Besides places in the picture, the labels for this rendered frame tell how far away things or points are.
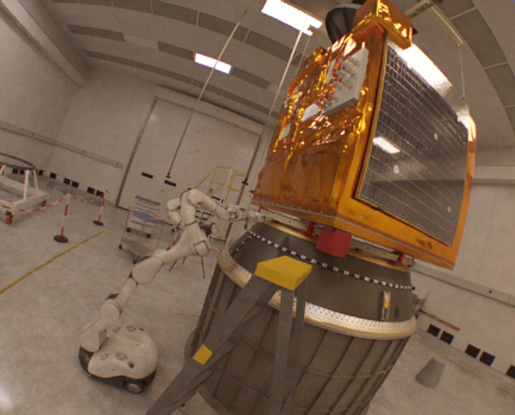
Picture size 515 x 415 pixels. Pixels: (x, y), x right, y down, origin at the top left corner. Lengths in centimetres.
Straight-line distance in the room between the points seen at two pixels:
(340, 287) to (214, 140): 858
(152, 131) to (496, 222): 1151
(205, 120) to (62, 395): 941
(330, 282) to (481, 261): 533
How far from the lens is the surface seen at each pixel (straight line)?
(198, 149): 947
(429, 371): 417
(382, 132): 150
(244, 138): 980
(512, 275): 632
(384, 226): 155
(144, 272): 159
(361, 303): 166
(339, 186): 133
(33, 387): 213
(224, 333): 96
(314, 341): 161
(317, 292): 157
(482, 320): 641
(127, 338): 219
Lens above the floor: 170
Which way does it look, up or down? 1 degrees up
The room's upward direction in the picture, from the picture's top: 19 degrees clockwise
